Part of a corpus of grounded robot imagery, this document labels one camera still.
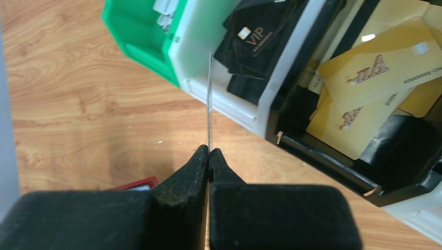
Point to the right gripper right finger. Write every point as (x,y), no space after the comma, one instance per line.
(224,184)

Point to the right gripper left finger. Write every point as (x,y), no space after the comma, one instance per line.
(179,206)

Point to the red leather card holder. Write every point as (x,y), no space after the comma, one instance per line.
(140,185)

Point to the grey card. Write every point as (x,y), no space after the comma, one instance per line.
(209,104)

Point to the white bin with black parts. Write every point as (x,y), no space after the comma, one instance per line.
(286,103)

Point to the black parts in bin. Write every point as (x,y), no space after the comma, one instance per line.
(257,32)

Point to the grey metal parts in bin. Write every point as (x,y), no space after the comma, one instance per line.
(166,10)

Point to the green plastic bin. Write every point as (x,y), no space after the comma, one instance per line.
(134,27)

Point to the black plastic bin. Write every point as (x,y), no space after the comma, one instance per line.
(402,161)

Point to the wooden pieces in bin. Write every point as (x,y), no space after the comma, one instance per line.
(392,67)

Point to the white bin at end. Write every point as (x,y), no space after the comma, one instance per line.
(422,213)

